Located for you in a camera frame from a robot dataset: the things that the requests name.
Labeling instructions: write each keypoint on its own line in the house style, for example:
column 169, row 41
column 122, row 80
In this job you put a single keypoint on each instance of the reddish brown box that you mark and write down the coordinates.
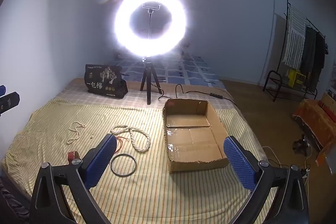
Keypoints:
column 328, row 106

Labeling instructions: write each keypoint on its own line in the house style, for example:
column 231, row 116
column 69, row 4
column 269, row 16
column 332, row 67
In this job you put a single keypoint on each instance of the red small object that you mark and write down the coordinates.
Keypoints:
column 72, row 155

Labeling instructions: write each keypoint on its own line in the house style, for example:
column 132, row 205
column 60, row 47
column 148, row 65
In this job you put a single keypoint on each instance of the striped white towel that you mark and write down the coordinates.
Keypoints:
column 295, row 37

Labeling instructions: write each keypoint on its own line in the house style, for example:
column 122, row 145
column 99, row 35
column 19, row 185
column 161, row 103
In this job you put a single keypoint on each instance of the small white bead strand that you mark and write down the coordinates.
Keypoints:
column 76, row 132

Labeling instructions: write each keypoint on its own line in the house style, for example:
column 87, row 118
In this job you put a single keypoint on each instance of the dark thin bangle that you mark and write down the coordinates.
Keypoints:
column 111, row 165

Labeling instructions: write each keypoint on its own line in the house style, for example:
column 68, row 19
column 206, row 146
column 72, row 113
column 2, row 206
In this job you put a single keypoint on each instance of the black clothes rack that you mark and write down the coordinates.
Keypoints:
column 287, row 3

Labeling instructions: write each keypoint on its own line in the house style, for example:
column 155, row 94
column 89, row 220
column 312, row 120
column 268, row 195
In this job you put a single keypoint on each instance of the dark cloth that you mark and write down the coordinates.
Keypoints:
column 11, row 203

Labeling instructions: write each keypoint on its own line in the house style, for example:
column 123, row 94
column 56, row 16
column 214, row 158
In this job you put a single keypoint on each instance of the black garment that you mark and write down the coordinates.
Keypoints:
column 319, row 64

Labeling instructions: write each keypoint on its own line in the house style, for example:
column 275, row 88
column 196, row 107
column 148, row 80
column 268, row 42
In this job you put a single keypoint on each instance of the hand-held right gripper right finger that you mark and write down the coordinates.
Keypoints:
column 241, row 167

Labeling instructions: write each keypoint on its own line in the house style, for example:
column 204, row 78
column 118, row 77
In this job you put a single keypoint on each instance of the yellow box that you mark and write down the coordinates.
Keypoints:
column 296, row 78

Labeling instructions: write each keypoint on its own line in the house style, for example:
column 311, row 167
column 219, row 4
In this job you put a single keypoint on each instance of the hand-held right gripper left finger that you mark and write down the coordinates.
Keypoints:
column 103, row 161

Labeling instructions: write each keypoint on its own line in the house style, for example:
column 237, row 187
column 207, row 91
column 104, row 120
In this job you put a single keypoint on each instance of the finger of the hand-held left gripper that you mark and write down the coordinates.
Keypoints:
column 10, row 102
column 2, row 90

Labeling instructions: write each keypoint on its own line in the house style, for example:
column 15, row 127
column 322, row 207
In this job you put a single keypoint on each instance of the blue patterned blanket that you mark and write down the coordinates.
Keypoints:
column 189, row 69

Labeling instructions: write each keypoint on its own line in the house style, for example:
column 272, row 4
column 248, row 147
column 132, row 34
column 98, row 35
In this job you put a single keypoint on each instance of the phone clamp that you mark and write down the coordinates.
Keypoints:
column 151, row 6

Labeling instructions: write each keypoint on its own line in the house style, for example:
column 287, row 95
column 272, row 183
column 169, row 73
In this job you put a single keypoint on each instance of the black metal shelf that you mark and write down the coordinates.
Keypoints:
column 273, row 75

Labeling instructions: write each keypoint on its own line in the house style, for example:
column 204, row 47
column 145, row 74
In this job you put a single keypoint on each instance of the dark green garment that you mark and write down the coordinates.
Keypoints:
column 308, row 53

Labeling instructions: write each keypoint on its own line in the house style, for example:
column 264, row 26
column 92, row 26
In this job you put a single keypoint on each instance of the plaid bed sheet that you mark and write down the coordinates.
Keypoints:
column 78, row 90

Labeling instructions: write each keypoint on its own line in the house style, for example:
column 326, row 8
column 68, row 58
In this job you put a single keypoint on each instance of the small black object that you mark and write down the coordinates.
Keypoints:
column 300, row 145

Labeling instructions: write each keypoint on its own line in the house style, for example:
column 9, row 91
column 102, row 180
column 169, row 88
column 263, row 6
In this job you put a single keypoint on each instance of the black printed bag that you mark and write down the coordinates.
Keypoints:
column 105, row 79

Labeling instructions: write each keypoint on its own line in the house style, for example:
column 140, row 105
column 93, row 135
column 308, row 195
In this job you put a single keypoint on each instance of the cardboard box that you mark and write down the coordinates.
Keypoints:
column 194, row 142

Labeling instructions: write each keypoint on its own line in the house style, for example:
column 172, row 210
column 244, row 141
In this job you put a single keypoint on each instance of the yellow striped sheet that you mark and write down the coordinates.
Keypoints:
column 147, row 195

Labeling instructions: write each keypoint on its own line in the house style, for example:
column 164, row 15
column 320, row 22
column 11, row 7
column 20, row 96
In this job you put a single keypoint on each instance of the black tripod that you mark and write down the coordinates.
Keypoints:
column 149, row 82

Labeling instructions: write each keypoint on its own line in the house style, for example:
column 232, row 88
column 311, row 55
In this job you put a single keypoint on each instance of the orange cloth-covered box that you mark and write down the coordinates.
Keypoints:
column 312, row 116

